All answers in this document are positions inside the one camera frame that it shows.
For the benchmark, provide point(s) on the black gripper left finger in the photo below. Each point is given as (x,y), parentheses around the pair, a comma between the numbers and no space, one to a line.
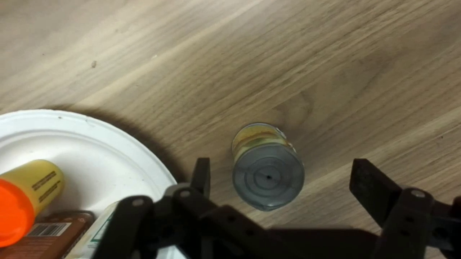
(192,224)

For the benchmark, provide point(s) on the orange lid yellow tub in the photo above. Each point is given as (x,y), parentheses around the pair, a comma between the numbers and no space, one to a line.
(29,196)

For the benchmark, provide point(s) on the white paper plate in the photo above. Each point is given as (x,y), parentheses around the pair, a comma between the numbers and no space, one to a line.
(96,158)

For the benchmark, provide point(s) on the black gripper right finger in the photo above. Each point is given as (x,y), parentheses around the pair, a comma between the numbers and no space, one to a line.
(408,224)

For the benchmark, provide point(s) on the small can silver lid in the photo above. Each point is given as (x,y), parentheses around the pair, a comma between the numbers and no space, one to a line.
(267,173)

